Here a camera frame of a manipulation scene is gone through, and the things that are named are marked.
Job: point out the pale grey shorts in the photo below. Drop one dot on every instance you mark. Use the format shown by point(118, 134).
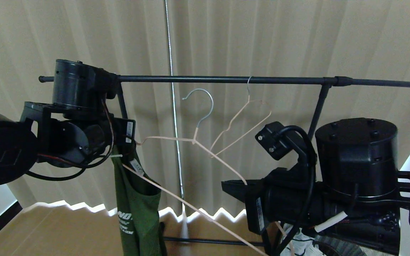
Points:
point(299, 245)

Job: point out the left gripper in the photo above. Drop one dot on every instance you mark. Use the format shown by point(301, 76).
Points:
point(84, 142)

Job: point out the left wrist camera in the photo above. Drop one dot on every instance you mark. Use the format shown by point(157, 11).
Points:
point(109, 85)

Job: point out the white laundry basket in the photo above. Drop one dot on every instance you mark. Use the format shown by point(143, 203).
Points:
point(336, 247)

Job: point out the black clothes rack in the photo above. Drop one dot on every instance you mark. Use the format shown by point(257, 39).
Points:
point(297, 80)

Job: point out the beige curtain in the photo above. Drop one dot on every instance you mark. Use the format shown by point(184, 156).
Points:
point(297, 35)

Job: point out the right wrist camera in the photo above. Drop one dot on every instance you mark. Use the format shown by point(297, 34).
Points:
point(274, 140)

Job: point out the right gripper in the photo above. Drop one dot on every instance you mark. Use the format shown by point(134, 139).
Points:
point(287, 206)

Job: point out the pink clothes hanger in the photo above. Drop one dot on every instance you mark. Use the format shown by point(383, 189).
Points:
point(240, 136)
point(195, 136)

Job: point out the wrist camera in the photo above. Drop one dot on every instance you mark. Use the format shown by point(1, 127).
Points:
point(109, 85)
point(274, 140)

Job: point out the green printed T-shirt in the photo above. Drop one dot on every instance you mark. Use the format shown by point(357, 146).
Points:
point(137, 206)

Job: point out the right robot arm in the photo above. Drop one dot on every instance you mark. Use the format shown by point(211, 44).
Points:
point(354, 156)

